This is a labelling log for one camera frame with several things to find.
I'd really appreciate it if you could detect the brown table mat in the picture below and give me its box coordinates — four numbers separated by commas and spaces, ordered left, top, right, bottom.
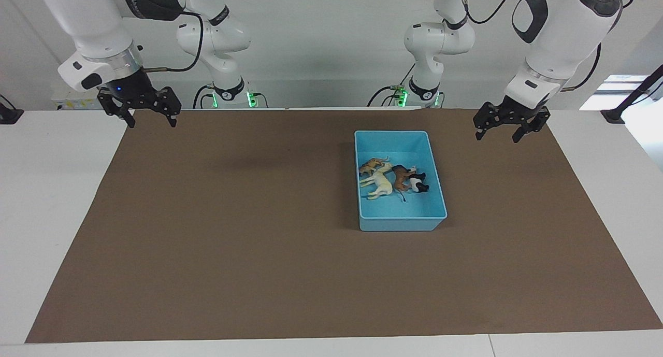
25, 108, 663, 344

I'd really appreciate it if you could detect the light blue plastic storage box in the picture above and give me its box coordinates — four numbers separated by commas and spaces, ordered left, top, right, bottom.
354, 130, 448, 232

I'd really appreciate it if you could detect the white and yellow box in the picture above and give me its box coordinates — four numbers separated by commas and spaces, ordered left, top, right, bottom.
50, 84, 104, 111

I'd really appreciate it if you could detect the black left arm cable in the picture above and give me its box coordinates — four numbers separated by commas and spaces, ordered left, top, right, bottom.
458, 0, 635, 93

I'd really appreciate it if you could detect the black and white panda toy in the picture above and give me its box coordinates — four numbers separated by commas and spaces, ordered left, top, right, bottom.
407, 166, 431, 194

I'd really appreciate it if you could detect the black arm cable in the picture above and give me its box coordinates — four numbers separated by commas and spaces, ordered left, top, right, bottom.
142, 10, 204, 74
458, 0, 635, 93

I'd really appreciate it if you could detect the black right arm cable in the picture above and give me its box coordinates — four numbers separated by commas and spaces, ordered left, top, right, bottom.
142, 10, 204, 74

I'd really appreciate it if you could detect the black angled stand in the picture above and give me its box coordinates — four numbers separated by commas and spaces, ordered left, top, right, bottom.
601, 63, 663, 124

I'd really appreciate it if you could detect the cream llama toy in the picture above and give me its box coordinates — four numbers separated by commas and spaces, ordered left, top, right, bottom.
359, 163, 395, 201

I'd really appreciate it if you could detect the black table clamp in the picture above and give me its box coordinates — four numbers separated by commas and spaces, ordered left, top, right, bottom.
0, 94, 24, 125

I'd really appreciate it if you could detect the orange striped tiger toy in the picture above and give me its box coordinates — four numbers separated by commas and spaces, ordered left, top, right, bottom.
358, 158, 390, 178

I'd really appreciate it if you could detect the black left base cable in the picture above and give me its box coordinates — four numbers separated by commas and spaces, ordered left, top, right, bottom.
367, 62, 417, 108

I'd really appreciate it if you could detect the brown lion toy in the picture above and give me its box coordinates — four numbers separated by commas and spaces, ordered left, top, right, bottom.
391, 164, 418, 203

